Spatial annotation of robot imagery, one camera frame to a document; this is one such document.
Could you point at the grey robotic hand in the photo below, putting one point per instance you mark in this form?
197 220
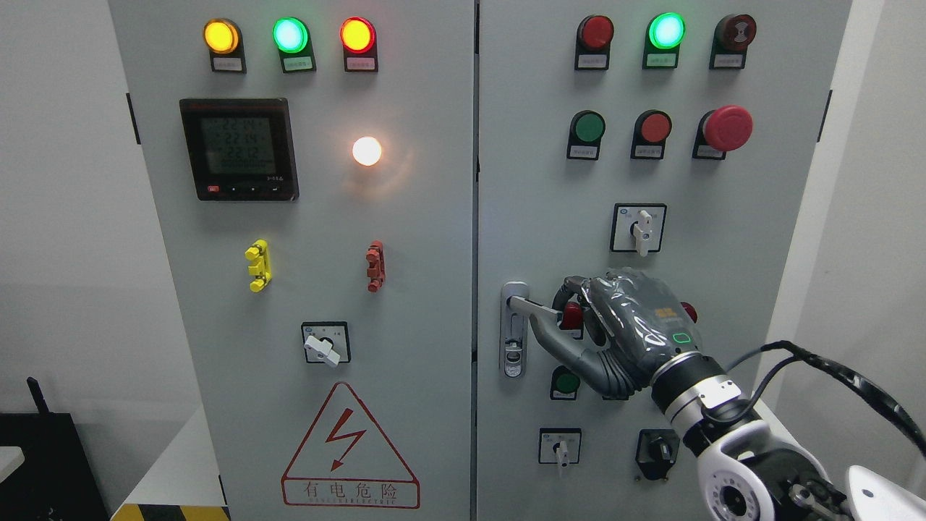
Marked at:
651 339

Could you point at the silver door handle lock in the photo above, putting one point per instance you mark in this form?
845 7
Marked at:
516 308

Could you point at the grey cabinet door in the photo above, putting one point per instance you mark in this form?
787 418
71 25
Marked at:
411 342
729 223

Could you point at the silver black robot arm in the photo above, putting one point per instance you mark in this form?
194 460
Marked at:
747 472

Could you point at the red lamp top right door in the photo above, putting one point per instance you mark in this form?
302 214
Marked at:
593 43

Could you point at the green lamp top right door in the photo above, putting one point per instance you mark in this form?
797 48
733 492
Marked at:
664 35

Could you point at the green indicator lamp left door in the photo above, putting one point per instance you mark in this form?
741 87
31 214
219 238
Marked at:
294 45

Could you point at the red lamp middle left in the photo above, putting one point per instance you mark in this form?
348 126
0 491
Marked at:
572 320

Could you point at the dark red lamp middle right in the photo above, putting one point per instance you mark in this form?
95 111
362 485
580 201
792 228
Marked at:
690 310

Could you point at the green push button lower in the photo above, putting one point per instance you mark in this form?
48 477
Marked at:
564 384

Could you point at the green push button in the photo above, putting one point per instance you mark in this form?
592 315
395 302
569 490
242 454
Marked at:
564 384
585 134

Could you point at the red push button upper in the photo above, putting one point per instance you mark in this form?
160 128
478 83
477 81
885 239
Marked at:
651 131

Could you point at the green push button upper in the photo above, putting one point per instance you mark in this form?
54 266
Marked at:
585 134

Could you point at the red emergency stop mushroom button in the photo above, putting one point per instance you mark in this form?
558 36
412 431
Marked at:
722 130

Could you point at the red terminal connector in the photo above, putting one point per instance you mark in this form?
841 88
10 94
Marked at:
376 266

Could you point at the dark red buzzer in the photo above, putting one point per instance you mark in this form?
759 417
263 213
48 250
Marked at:
732 37

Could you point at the white glowing indicator lamp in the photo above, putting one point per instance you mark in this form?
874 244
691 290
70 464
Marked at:
367 151

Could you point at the red electric hazard warning sticker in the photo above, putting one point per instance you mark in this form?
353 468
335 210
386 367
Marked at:
347 460

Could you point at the yellow terminal connector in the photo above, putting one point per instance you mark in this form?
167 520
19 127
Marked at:
259 265

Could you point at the red-orange indicator lamp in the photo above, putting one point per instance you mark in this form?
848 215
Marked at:
359 40

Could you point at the black digital power meter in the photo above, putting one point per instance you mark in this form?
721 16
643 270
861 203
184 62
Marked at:
240 149

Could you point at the white cabinet base platform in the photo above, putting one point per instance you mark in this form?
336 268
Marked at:
602 487

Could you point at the yellow indicator lamp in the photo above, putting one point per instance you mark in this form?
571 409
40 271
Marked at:
223 39

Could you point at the black box with antenna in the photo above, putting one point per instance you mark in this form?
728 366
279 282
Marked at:
55 481

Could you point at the white lever selector switch upper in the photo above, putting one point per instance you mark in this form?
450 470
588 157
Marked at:
638 227

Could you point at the white lever selector switch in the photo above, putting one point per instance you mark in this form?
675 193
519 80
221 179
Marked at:
638 227
326 343
560 447

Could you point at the black rotary knob switch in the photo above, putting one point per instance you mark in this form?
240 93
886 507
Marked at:
656 452

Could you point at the white lever selector switch lower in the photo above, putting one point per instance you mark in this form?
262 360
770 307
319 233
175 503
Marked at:
560 447

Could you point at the white lever selector switch left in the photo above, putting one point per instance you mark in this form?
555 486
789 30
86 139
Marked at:
326 343

